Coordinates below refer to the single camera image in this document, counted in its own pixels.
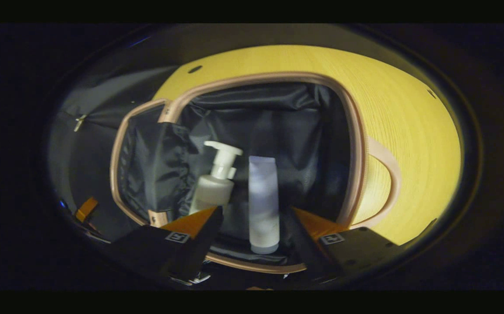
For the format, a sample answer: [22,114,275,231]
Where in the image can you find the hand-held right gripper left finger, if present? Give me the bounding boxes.
[104,206,224,284]

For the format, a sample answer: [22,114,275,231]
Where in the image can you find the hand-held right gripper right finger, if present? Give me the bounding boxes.
[289,207,403,280]

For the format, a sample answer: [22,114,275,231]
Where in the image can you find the white squeeze tube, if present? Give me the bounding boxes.
[248,156,280,255]

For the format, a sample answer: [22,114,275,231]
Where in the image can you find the pink suitcase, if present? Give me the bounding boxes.
[110,71,403,274]

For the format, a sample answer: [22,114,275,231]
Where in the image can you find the white pump bottle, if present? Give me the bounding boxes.
[189,140,244,216]

